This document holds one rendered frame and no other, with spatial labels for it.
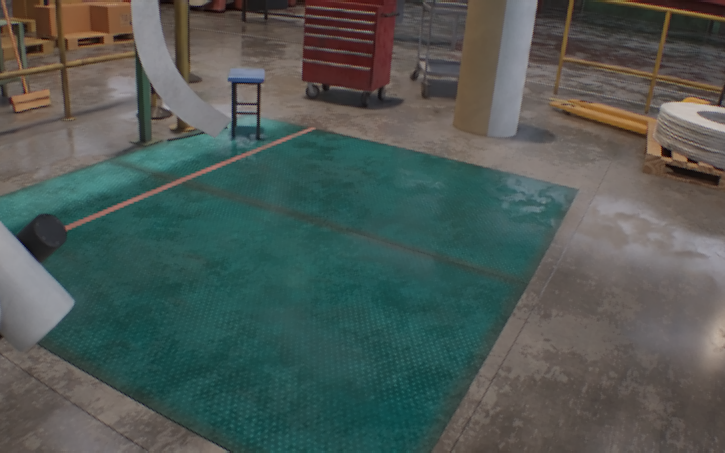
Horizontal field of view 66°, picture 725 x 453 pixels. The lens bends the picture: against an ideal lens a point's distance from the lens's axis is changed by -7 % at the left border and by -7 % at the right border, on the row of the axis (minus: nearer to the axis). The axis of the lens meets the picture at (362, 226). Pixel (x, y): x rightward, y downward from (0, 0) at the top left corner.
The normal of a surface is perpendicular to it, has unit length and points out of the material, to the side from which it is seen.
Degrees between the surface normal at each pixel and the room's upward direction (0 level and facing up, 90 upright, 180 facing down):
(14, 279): 56
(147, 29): 94
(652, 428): 0
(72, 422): 0
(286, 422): 0
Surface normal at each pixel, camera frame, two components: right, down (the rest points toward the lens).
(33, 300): 0.66, -0.24
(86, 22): 0.84, 0.29
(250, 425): 0.07, -0.90
